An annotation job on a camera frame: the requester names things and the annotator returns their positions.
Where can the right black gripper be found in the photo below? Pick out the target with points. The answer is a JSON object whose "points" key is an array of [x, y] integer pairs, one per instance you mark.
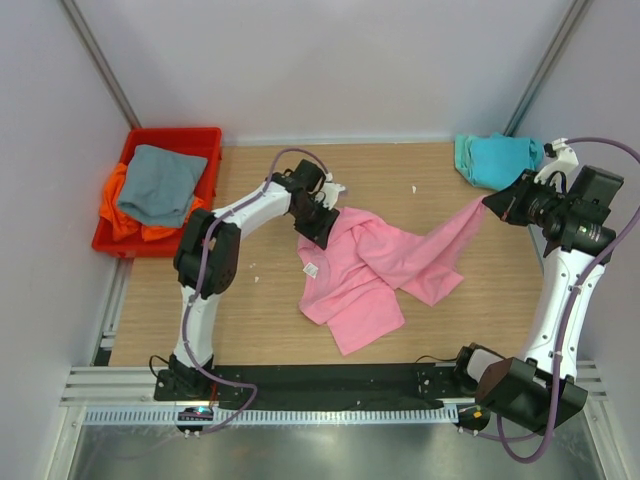
{"points": [[509, 203]]}

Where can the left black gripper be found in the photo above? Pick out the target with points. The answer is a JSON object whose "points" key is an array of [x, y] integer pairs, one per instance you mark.
{"points": [[319, 232]]}

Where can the pink t shirt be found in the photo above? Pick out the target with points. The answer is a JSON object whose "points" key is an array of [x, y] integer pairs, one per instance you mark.
{"points": [[351, 285]]}

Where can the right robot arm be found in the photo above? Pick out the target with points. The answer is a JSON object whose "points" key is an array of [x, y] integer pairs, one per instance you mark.
{"points": [[536, 389]]}

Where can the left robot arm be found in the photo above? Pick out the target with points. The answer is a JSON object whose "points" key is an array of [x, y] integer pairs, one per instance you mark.
{"points": [[208, 255]]}

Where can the teal folded t shirt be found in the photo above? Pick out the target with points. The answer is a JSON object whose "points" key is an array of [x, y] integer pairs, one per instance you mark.
{"points": [[495, 162]]}

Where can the red plastic bin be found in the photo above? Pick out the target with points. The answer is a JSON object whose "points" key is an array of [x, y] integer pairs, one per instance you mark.
{"points": [[199, 141]]}

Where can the grey t shirt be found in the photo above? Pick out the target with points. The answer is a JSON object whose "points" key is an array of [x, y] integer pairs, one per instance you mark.
{"points": [[159, 186]]}

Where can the orange t shirt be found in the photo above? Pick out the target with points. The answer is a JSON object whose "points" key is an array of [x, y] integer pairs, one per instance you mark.
{"points": [[123, 225]]}

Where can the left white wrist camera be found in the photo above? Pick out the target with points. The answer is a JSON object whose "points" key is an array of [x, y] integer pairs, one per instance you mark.
{"points": [[330, 192]]}

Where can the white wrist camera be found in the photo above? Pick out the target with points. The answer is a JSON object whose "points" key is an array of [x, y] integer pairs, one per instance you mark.
{"points": [[562, 159], [330, 192]]}

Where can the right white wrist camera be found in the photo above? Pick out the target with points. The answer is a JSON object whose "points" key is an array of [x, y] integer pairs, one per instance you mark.
{"points": [[562, 159]]}

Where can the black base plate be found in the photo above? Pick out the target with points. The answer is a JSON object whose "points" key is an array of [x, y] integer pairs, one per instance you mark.
{"points": [[399, 386]]}

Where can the right corner metal post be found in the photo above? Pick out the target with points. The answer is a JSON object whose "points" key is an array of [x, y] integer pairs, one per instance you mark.
{"points": [[569, 24]]}

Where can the corner metal post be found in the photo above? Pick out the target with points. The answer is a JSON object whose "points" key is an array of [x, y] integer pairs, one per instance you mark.
{"points": [[87, 39], [569, 24]]}

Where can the slotted cable duct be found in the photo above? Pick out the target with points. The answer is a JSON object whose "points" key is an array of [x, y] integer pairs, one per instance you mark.
{"points": [[200, 416]]}

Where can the left corner metal post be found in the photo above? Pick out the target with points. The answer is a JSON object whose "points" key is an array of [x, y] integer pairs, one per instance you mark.
{"points": [[87, 39]]}

